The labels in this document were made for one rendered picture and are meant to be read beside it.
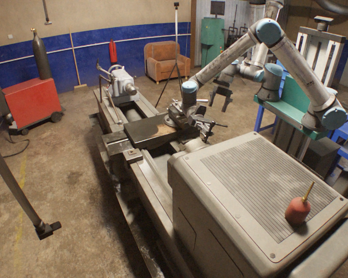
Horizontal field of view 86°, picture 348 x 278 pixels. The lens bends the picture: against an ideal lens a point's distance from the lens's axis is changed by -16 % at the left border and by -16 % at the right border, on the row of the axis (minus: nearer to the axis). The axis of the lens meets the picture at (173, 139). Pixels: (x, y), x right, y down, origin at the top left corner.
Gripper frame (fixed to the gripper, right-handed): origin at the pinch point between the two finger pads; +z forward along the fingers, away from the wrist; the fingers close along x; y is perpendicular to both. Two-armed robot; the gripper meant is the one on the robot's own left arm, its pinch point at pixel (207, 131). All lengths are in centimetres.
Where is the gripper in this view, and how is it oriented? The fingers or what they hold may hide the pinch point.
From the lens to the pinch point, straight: 118.1
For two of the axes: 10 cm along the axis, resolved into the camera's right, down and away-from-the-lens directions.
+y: -3.4, 8.3, 4.3
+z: 2.8, 5.3, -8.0
